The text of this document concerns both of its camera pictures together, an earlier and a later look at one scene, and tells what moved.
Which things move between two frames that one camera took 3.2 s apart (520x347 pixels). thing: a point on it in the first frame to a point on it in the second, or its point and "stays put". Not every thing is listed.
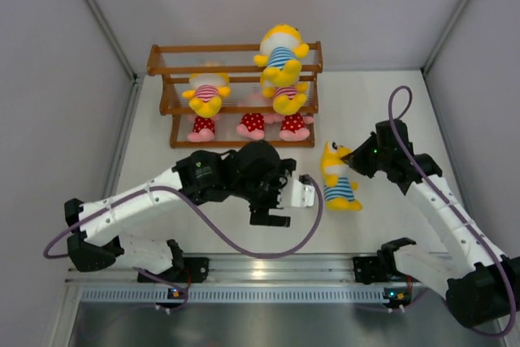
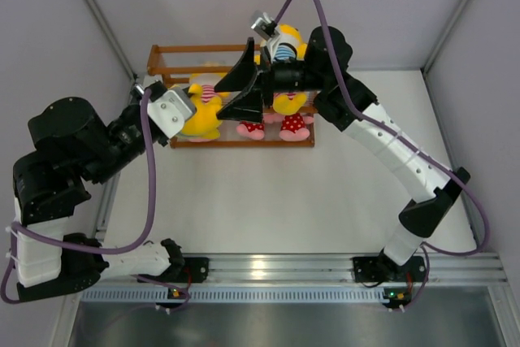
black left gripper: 258,213 to 136,106
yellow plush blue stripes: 281,49 stays put
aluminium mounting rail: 237,270 stays put
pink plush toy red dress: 293,127 stays put
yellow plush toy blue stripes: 339,191 to 206,101
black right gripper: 357,158 to 247,107
